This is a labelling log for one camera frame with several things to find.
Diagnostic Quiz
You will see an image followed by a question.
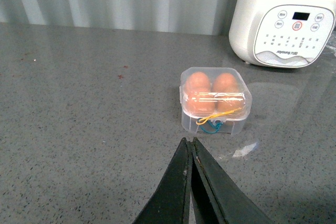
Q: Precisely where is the brown egg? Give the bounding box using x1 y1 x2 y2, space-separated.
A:
215 87 245 112

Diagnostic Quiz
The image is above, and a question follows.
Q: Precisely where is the brown egg front left box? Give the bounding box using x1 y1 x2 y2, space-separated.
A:
185 89 215 115

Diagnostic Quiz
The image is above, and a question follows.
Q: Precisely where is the yellow rubber band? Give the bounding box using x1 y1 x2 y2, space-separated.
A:
196 107 241 125

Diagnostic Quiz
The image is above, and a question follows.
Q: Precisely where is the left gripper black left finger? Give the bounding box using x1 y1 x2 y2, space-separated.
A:
134 138 193 223

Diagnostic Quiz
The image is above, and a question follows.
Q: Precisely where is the white soy milk maker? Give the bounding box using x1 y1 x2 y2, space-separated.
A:
228 0 335 68

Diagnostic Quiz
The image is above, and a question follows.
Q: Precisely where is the brown egg box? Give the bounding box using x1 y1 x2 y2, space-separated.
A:
185 89 215 115
212 73 238 92
185 72 211 90

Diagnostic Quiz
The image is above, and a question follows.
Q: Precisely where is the brown egg back right box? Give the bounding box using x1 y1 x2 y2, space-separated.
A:
212 73 238 92

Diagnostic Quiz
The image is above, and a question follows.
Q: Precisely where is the blue rubber band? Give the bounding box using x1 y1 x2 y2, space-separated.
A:
200 120 224 134

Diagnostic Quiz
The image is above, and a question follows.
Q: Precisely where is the clear plastic egg box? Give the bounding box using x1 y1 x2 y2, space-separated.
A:
180 67 253 135

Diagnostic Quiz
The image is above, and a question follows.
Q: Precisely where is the brown egg back left box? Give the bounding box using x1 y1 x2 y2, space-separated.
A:
185 72 211 90

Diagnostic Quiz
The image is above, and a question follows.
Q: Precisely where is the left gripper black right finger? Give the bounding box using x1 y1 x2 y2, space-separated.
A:
191 137 272 223

